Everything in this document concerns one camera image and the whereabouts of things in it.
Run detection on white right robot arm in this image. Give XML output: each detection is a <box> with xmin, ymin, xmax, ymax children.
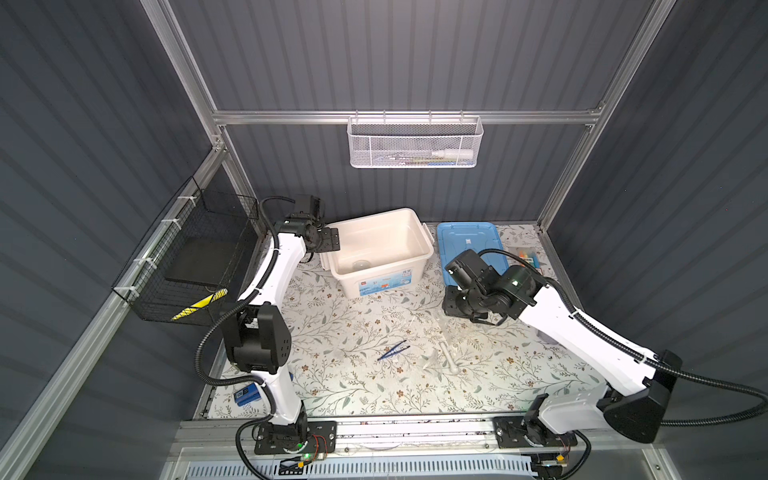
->
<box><xmin>443</xmin><ymin>250</ymin><xmax>676</xmax><ymax>446</ymax></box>

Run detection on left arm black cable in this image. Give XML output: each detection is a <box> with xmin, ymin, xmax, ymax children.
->
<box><xmin>194</xmin><ymin>196</ymin><xmax>298</xmax><ymax>388</ymax></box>

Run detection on colourful pH paper pack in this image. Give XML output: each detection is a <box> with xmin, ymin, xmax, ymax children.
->
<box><xmin>517</xmin><ymin>247</ymin><xmax>541</xmax><ymax>269</ymax></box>

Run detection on blue object at table edge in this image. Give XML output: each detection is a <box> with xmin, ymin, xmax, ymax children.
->
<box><xmin>233</xmin><ymin>383</ymin><xmax>262</xmax><ymax>407</ymax></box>

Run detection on blue plastic box lid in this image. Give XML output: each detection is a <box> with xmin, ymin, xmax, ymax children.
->
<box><xmin>436</xmin><ymin>222</ymin><xmax>504</xmax><ymax>287</ymax></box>

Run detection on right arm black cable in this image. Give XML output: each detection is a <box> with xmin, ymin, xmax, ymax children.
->
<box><xmin>476</xmin><ymin>248</ymin><xmax>768</xmax><ymax>428</ymax></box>

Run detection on white ceramic pestle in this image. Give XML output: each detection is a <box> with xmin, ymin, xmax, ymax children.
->
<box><xmin>439</xmin><ymin>341</ymin><xmax>460</xmax><ymax>375</ymax></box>

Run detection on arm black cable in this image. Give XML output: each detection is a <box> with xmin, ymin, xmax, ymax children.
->
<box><xmin>194</xmin><ymin>196</ymin><xmax>298</xmax><ymax>388</ymax></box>
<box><xmin>476</xmin><ymin>248</ymin><xmax>768</xmax><ymax>428</ymax></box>

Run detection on black wire wall basket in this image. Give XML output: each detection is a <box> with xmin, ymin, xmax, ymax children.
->
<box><xmin>113</xmin><ymin>180</ymin><xmax>261</xmax><ymax>326</ymax></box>

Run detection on white ceramic mortar bowl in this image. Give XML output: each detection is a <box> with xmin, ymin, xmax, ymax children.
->
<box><xmin>352</xmin><ymin>260</ymin><xmax>372</xmax><ymax>272</ymax></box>

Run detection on white plastic storage box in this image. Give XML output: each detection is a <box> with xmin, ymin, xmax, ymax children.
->
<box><xmin>319</xmin><ymin>208</ymin><xmax>435</xmax><ymax>299</ymax></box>

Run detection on white wire mesh basket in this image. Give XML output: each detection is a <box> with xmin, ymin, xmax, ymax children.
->
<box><xmin>346</xmin><ymin>114</ymin><xmax>484</xmax><ymax>169</ymax></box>

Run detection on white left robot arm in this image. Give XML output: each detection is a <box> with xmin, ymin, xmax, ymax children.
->
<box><xmin>221</xmin><ymin>195</ymin><xmax>340</xmax><ymax>427</ymax></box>

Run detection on white bottle in basket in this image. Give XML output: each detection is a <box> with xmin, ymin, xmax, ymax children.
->
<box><xmin>430</xmin><ymin>149</ymin><xmax>475</xmax><ymax>161</ymax></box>

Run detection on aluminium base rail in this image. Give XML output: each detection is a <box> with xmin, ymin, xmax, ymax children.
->
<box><xmin>173</xmin><ymin>413</ymin><xmax>655</xmax><ymax>463</ymax></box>

